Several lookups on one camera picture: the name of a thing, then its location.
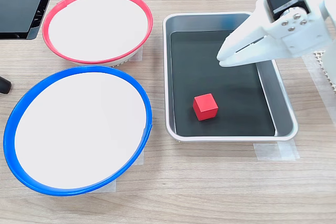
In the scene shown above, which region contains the silver metal tray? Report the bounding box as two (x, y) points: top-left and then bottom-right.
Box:
(162, 12), (299, 142)

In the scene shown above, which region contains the clear tape strip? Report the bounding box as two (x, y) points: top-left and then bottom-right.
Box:
(115, 44), (144, 68)
(83, 178), (117, 194)
(130, 147), (145, 166)
(253, 140), (300, 162)

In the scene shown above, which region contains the black rounded object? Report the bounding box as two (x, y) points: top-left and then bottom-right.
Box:
(0, 75), (13, 94)

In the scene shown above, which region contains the beige mesh mat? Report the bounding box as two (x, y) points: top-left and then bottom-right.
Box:
(313, 50), (336, 95)

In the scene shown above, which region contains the black tray liner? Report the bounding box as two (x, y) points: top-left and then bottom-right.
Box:
(170, 30), (276, 137)

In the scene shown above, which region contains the red cube block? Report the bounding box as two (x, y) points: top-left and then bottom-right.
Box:
(192, 93), (219, 122)

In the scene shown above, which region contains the white dish red rim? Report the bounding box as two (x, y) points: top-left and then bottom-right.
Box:
(41, 0), (154, 68)

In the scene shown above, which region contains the black flat device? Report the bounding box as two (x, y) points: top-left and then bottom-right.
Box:
(0, 0), (60, 40)

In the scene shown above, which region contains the white dish blue rim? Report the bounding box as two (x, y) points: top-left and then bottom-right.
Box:
(3, 65), (153, 197)

